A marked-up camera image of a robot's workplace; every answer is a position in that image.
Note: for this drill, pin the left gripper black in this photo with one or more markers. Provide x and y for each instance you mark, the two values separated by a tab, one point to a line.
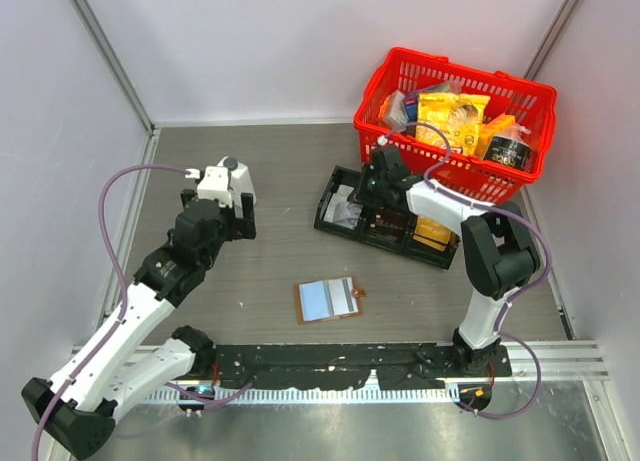
240	228

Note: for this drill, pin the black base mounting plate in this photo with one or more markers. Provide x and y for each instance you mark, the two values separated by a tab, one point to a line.
338	367

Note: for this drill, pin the black round can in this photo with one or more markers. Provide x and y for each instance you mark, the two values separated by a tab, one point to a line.
508	151

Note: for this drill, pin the red plastic shopping basket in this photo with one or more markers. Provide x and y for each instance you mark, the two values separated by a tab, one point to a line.
531	103

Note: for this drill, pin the orange snack packet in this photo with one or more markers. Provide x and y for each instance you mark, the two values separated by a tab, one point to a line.
495	126

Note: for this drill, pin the white bottle grey cap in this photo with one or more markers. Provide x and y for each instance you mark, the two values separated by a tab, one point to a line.
240	179

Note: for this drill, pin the black compartment tray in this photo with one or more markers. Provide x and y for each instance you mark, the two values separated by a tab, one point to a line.
405	246

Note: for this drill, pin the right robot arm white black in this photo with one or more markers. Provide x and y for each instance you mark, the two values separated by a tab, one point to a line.
499	253

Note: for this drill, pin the brown cards stack in tray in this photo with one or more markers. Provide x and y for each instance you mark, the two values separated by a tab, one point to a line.
389	225

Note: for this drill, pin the card with black stripe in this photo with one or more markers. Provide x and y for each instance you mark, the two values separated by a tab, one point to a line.
340	298

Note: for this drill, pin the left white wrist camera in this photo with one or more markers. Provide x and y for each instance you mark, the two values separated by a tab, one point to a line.
212	183

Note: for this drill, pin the yellow snack bag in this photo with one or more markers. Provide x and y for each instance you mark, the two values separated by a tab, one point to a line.
458	116

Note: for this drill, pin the yellow cards stack in tray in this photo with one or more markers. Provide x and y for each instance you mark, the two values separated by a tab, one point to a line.
431	234

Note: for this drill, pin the grey carton box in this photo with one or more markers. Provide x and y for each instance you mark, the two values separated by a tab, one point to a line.
392	112

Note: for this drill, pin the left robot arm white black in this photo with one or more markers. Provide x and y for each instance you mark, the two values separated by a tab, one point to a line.
80	405

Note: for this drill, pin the white cards stack in tray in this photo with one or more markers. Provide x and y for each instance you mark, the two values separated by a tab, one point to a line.
340	210

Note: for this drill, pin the white slotted cable duct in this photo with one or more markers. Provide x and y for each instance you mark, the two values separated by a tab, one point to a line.
369	394

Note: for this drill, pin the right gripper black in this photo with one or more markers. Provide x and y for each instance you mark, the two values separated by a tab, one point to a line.
360	194

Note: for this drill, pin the brown leather card holder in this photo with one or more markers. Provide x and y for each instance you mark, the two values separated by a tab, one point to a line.
311	302

